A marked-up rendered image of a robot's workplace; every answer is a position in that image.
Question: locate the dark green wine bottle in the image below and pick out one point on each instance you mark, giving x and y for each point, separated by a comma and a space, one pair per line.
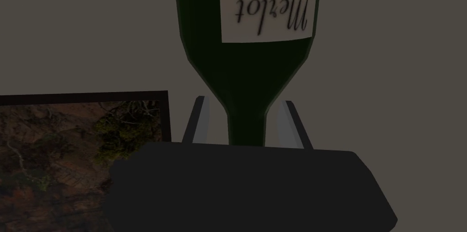
248, 64

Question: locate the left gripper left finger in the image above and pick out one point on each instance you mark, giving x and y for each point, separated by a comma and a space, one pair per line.
197, 122

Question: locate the framed landscape picture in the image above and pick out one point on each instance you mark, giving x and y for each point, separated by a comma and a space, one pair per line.
58, 159

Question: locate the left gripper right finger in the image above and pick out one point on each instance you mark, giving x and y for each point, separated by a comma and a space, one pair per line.
292, 126

